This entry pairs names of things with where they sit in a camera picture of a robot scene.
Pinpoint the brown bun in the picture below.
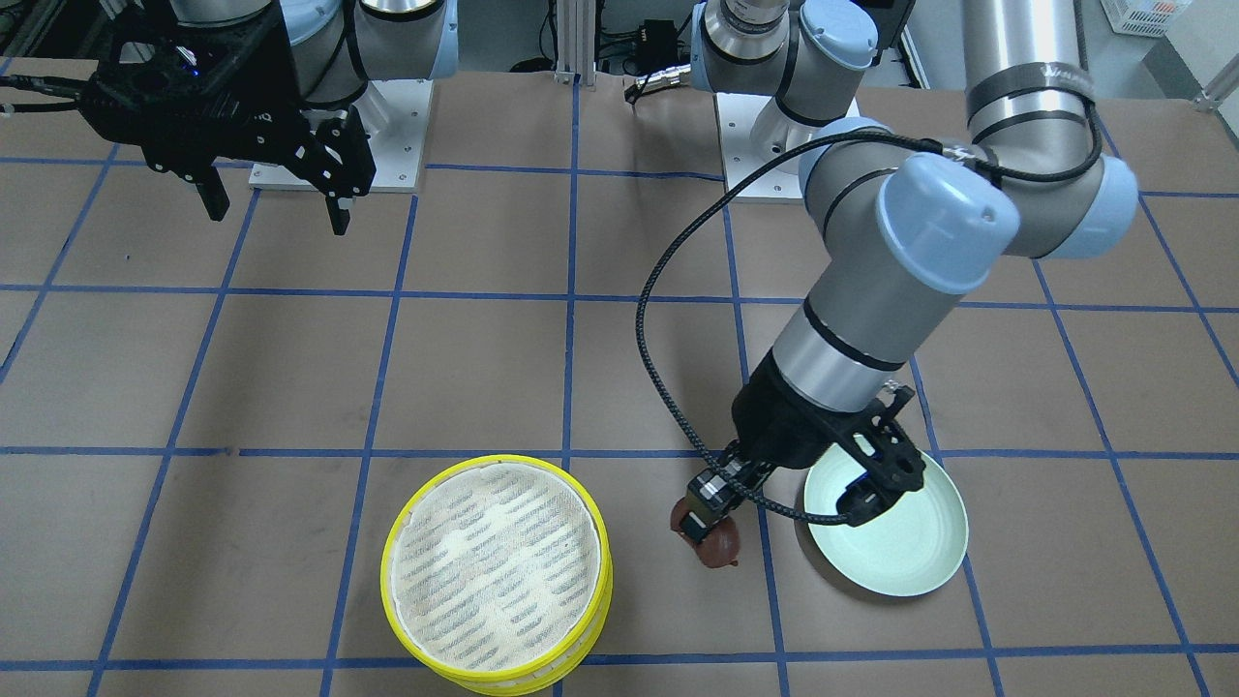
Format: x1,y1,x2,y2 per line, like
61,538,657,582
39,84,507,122
670,498,740,569

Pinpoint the yellow bamboo steamer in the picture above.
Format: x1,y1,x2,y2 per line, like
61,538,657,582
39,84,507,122
379,454,615,678
431,615,606,696

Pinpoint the pale green plate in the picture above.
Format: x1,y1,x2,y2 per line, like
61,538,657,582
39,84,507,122
808,453,970,598

